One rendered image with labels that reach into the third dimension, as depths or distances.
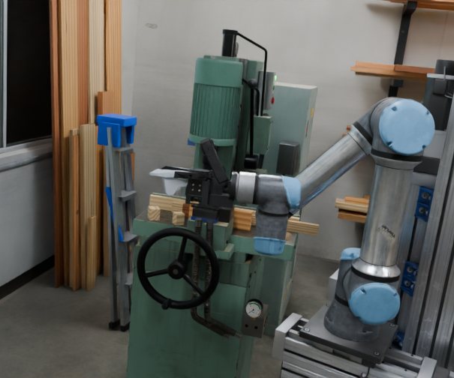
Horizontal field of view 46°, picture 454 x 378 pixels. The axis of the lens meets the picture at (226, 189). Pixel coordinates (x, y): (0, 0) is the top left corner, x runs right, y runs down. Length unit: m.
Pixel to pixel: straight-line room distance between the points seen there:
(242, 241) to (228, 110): 0.48
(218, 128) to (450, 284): 0.93
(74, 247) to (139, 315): 1.37
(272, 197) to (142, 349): 1.13
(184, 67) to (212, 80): 2.53
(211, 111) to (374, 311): 0.95
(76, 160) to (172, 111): 1.41
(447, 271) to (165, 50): 3.37
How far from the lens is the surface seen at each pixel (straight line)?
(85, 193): 3.38
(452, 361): 1.69
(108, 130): 2.81
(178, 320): 2.10
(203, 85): 1.95
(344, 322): 1.50
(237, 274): 1.97
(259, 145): 2.18
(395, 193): 1.27
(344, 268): 1.46
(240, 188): 1.24
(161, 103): 4.53
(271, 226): 1.27
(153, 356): 2.20
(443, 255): 1.59
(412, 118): 1.23
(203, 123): 1.95
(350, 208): 3.86
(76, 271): 3.51
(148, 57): 4.57
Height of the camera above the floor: 1.51
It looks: 14 degrees down
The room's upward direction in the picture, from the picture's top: 6 degrees clockwise
